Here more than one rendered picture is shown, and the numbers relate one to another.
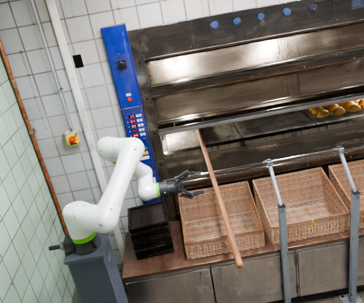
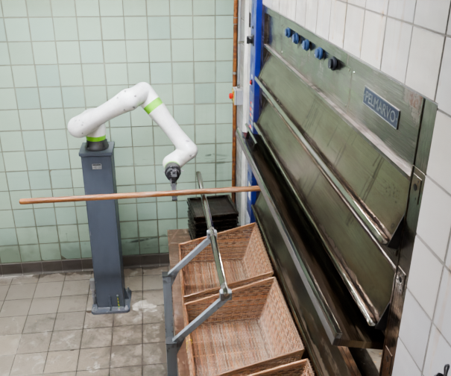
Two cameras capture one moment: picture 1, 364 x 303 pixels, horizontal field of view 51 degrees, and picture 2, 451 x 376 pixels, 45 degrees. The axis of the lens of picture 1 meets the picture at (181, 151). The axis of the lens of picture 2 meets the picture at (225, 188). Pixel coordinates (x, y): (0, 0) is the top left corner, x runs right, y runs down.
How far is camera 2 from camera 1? 344 cm
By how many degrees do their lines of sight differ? 74
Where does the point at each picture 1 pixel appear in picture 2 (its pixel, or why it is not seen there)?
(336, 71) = (340, 208)
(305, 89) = (311, 201)
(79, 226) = not seen: hidden behind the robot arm
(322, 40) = (335, 133)
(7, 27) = not seen: outside the picture
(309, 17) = (333, 80)
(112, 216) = (71, 124)
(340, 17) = (353, 108)
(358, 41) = (352, 173)
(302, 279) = not seen: outside the picture
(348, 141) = (330, 353)
